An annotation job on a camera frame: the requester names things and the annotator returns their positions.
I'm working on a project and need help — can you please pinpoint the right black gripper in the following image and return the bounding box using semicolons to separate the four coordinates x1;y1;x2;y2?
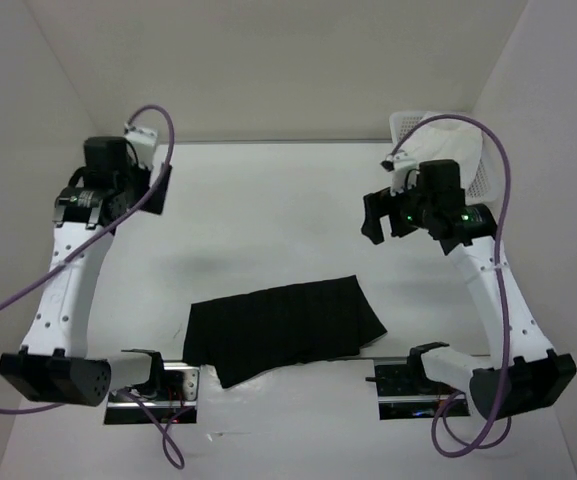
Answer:
360;174;434;244

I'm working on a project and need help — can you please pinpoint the black skirt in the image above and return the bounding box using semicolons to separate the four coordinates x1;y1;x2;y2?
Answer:
182;276;387;389

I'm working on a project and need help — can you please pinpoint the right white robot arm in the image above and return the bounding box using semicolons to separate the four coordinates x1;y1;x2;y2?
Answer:
361;160;577;419

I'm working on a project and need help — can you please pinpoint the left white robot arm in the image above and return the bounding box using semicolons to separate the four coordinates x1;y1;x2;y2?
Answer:
0;127;170;406

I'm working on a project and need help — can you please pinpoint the white skirt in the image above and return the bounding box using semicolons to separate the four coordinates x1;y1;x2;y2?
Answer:
402;119;483;190

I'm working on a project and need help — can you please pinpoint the white plastic basket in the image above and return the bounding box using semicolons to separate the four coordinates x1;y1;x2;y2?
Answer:
394;119;501;204

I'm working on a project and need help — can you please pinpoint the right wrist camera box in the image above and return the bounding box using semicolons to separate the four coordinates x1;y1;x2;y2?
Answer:
380;149;419;196

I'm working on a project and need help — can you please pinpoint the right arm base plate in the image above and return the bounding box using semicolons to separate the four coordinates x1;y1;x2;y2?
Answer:
366;359;454;421

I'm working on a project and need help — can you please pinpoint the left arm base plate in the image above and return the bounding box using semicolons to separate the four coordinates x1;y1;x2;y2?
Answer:
103;361;200;426

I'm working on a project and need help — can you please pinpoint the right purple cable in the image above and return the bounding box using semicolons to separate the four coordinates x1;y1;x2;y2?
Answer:
390;114;515;459

